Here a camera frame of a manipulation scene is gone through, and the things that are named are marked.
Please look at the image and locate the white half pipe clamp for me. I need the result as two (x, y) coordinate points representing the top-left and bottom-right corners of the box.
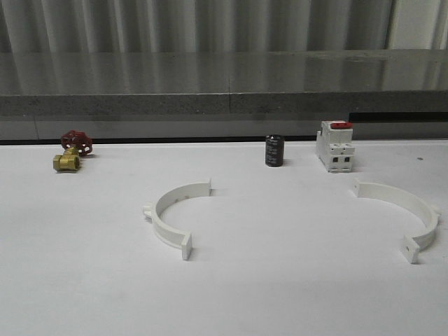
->
(353, 178), (440, 264)
(143, 178), (211, 260)

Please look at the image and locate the black cylindrical capacitor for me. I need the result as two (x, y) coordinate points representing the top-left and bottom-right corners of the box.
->
(265, 134), (284, 167)

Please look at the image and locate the brass valve red handwheel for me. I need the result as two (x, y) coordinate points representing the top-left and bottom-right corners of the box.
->
(52, 130), (92, 172)

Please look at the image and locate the grey stone counter ledge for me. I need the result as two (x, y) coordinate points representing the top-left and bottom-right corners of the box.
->
(1, 50), (447, 143)

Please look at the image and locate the white circuit breaker red switch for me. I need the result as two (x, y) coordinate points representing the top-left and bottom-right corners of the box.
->
(316, 120), (355, 173)

